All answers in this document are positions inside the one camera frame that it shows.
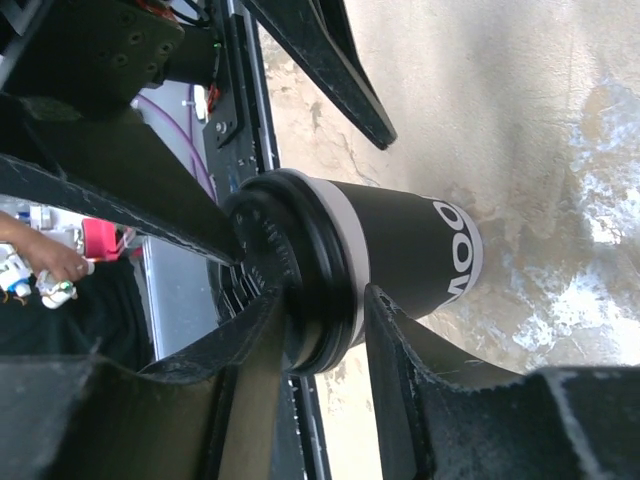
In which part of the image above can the black plastic cup lid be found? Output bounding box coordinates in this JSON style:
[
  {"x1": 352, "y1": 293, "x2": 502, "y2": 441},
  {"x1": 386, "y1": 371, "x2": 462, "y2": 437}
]
[{"x1": 209, "y1": 169, "x2": 357, "y2": 376}]

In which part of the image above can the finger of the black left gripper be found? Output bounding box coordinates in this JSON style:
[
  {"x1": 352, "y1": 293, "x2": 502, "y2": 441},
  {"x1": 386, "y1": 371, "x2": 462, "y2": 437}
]
[
  {"x1": 244, "y1": 0, "x2": 397, "y2": 150},
  {"x1": 1, "y1": 96, "x2": 244, "y2": 265}
]

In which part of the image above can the person's hand in background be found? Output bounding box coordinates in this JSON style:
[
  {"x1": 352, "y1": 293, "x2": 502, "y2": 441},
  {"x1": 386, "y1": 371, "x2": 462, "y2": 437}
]
[{"x1": 1, "y1": 211, "x2": 89, "y2": 282}]

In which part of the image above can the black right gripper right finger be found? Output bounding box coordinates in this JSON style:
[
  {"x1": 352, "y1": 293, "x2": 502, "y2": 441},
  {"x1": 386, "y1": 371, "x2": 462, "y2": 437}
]
[{"x1": 365, "y1": 285, "x2": 639, "y2": 479}]

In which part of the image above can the black paper coffee cup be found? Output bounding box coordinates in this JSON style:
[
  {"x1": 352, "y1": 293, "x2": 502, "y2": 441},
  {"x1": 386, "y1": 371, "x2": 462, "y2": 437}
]
[{"x1": 308, "y1": 179, "x2": 483, "y2": 348}]

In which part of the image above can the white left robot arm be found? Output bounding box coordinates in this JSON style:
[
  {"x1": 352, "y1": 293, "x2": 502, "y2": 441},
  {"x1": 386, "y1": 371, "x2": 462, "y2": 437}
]
[{"x1": 1, "y1": 1, "x2": 396, "y2": 264}]

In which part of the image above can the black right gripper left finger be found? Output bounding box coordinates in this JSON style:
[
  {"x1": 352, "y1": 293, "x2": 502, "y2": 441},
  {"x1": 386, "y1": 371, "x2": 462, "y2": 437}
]
[{"x1": 1, "y1": 289, "x2": 285, "y2": 479}]

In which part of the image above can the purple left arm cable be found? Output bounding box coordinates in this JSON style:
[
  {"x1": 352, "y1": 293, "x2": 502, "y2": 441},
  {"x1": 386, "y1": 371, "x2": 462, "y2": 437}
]
[{"x1": 137, "y1": 82, "x2": 217, "y2": 201}]

